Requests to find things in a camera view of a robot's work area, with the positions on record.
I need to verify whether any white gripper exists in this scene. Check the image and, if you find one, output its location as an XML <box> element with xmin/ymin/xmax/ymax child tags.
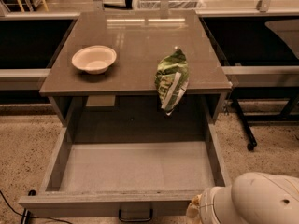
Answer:
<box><xmin>186</xmin><ymin>187</ymin><xmax>237</xmax><ymax>224</ymax></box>

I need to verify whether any grey top drawer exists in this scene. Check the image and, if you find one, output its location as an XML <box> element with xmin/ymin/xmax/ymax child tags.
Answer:
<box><xmin>19</xmin><ymin>101</ymin><xmax>230</xmax><ymax>222</ymax></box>

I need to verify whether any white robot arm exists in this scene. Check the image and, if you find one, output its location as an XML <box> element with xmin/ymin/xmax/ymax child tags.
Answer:
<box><xmin>186</xmin><ymin>16</ymin><xmax>299</xmax><ymax>224</ymax></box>

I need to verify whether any grey drawer cabinet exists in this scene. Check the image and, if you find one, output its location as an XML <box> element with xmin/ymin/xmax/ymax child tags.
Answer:
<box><xmin>39</xmin><ymin>9</ymin><xmax>234</xmax><ymax>145</ymax></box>

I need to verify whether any black caster leg stand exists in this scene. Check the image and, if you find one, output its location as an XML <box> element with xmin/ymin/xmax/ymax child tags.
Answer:
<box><xmin>232</xmin><ymin>95</ymin><xmax>299</xmax><ymax>151</ymax></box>

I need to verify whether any green chip bag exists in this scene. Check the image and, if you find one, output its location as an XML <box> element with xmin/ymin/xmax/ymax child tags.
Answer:
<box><xmin>154</xmin><ymin>47</ymin><xmax>189</xmax><ymax>116</ymax></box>

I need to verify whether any black bar on floor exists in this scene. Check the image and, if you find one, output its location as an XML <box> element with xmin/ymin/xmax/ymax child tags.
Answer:
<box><xmin>20</xmin><ymin>189</ymin><xmax>37</xmax><ymax>224</ymax></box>

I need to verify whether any white paper bowl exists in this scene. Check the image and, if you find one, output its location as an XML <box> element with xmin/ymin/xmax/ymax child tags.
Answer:
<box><xmin>72</xmin><ymin>46</ymin><xmax>117</xmax><ymax>75</ymax></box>

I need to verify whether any black floor cable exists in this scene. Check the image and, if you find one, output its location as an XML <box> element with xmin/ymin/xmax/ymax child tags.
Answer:
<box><xmin>0</xmin><ymin>189</ymin><xmax>74</xmax><ymax>224</ymax></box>

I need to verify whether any wire mesh basket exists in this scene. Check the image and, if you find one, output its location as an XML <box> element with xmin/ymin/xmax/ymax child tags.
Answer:
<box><xmin>133</xmin><ymin>0</ymin><xmax>206</xmax><ymax>9</ymax></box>

